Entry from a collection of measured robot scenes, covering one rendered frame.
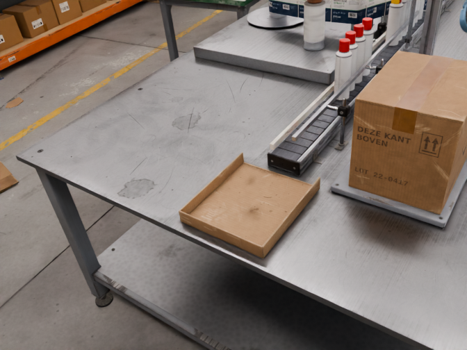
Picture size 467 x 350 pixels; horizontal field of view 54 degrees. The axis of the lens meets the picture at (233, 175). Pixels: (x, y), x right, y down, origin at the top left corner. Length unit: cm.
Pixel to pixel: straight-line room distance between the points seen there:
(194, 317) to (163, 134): 69
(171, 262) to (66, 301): 57
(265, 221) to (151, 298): 81
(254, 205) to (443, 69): 59
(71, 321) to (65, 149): 86
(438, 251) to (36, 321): 172
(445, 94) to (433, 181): 20
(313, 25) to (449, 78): 83
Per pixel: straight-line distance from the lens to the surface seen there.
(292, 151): 135
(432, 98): 115
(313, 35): 196
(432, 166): 115
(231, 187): 130
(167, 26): 342
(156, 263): 199
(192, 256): 197
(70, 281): 237
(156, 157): 149
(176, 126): 163
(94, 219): 264
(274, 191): 128
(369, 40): 171
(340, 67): 155
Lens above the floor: 166
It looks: 38 degrees down
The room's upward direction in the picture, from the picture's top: 7 degrees counter-clockwise
